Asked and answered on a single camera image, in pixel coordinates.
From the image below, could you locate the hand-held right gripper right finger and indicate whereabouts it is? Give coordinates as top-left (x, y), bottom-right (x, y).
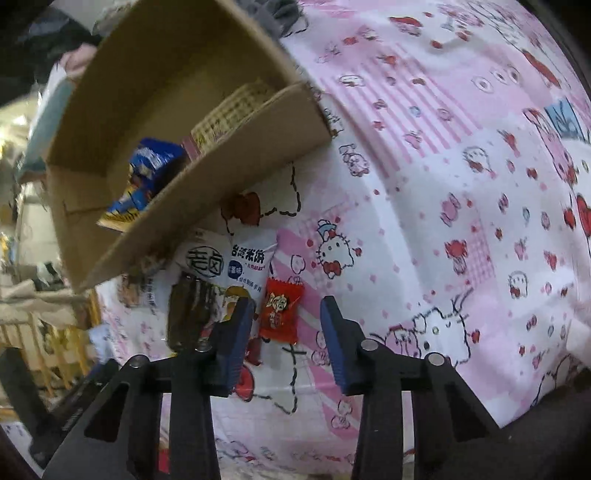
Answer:
top-left (321, 295), bottom-right (505, 480)

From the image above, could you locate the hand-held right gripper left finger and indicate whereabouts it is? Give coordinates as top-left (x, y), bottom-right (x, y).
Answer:
top-left (44, 295), bottom-right (257, 480)

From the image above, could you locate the small red candy packet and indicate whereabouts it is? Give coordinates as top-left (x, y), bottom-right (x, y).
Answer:
top-left (257, 276), bottom-right (305, 343)

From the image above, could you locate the blue snack packet yellow cartoon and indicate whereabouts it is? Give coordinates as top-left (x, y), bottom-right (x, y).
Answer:
top-left (97, 137), bottom-right (190, 232)

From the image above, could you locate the pink clear snack packet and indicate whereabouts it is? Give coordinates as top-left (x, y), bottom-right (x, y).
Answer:
top-left (180, 134), bottom-right (204, 162)

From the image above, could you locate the brown cardboard box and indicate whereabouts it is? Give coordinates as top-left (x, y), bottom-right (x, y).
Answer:
top-left (44, 0), bottom-right (333, 292)

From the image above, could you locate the yellow checkered snack packet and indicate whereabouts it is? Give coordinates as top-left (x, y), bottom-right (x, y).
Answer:
top-left (189, 78), bottom-right (278, 156)

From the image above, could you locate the dark brown snack packet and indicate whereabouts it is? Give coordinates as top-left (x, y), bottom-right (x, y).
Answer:
top-left (166, 272), bottom-right (219, 354)

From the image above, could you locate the yellow stool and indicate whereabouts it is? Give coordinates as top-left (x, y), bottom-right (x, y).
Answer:
top-left (0, 309), bottom-right (100, 403)

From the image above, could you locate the white rice cracker packet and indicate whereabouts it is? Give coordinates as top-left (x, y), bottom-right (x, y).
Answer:
top-left (173, 228), bottom-right (280, 298)

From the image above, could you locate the pink cartoon printed bed sheet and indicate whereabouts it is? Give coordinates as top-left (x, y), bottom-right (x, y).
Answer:
top-left (95, 0), bottom-right (591, 480)

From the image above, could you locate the pink cloth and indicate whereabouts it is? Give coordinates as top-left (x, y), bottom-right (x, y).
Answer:
top-left (60, 44), bottom-right (100, 85)

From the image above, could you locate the dark cloth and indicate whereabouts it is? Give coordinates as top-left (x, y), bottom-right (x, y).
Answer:
top-left (0, 0), bottom-right (116, 63)

